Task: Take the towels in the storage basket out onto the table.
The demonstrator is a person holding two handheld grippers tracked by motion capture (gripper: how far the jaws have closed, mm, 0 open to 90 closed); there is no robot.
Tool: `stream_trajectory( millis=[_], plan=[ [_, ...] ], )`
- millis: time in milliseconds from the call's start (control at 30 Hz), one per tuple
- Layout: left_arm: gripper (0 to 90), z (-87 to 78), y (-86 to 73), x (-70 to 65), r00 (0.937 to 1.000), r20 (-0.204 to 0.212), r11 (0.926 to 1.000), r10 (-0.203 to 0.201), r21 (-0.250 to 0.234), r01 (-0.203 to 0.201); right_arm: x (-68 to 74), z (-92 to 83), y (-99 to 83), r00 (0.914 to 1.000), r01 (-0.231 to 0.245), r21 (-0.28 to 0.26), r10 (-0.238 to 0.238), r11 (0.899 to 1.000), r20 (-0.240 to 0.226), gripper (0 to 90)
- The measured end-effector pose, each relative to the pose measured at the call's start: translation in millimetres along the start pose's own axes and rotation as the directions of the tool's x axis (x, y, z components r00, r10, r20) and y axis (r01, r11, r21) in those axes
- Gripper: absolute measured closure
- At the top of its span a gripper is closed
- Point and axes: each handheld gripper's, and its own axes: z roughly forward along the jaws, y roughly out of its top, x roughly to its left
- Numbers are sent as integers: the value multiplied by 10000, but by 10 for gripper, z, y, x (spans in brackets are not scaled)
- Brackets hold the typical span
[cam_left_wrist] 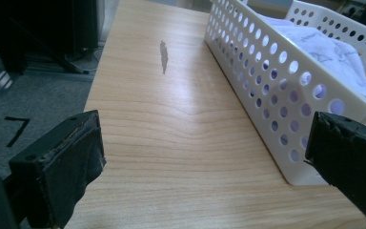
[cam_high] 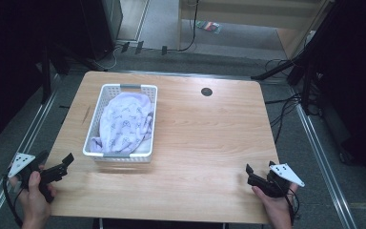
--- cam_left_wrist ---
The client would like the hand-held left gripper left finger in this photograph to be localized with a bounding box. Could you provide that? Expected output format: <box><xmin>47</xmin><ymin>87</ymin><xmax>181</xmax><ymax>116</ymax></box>
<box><xmin>8</xmin><ymin>109</ymin><xmax>107</xmax><ymax>229</ymax></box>

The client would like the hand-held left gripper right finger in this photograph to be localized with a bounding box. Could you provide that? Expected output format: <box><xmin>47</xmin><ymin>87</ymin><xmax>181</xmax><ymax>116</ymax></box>
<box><xmin>304</xmin><ymin>111</ymin><xmax>366</xmax><ymax>227</ymax></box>

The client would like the white cloth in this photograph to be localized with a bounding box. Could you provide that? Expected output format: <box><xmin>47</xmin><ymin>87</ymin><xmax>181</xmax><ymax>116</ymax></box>
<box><xmin>256</xmin><ymin>12</ymin><xmax>366</xmax><ymax>106</ymax></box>

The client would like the white perforated plastic basket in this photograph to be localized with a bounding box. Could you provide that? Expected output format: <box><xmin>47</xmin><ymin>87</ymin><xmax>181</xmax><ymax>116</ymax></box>
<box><xmin>204</xmin><ymin>0</ymin><xmax>366</xmax><ymax>187</ymax></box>

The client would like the black stand base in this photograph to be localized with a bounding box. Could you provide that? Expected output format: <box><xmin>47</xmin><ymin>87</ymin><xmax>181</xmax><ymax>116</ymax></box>
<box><xmin>0</xmin><ymin>0</ymin><xmax>106</xmax><ymax>75</ymax></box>

